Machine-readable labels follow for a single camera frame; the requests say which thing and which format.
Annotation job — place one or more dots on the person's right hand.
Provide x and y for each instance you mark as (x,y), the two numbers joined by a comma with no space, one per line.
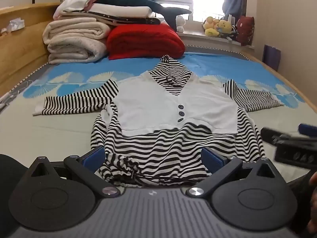
(314,210)

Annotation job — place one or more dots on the cream folded quilt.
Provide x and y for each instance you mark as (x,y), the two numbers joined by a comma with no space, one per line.
(74,50)
(74,29)

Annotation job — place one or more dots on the purple box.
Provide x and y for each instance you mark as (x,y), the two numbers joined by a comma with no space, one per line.
(271,57)

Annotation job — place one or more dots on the white windowsill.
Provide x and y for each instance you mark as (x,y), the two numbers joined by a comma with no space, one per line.
(195,35)

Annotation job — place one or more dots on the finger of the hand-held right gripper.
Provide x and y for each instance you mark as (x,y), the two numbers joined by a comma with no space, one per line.
(308,129)
(277,135)

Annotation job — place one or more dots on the white folded blanket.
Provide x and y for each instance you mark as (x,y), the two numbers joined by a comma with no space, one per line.
(121,10)

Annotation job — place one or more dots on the blue shark plush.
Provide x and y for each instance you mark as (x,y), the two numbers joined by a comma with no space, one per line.
(138,1)

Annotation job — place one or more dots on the yellow plush toy blue outfit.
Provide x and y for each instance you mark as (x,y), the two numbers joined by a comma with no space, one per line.
(225,27)

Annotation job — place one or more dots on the striped black white hoodie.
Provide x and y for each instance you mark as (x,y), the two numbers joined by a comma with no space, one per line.
(158,109)

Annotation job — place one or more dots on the blue fan-patterned bed sheet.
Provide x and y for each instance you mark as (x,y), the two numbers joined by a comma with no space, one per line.
(218,63)

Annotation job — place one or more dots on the dark red cushion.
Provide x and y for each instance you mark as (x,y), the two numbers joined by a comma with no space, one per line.
(245,29)

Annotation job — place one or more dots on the red folded quilt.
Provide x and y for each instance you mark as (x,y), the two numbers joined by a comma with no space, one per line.
(146,42)

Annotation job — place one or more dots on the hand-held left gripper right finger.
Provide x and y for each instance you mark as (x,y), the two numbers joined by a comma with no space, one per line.
(213,160)

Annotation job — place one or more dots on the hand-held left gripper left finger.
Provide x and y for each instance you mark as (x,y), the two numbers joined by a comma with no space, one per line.
(92,158)

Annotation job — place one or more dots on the wooden bed frame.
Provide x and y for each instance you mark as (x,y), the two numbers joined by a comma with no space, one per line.
(22,47)

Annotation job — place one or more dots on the small white plush toy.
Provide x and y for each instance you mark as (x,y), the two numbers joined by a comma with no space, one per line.
(180,23)

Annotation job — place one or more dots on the pink and white cloth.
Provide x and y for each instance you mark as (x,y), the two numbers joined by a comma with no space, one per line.
(76,2)

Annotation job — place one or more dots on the tissue pack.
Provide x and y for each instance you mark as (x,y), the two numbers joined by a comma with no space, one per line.
(15,24)

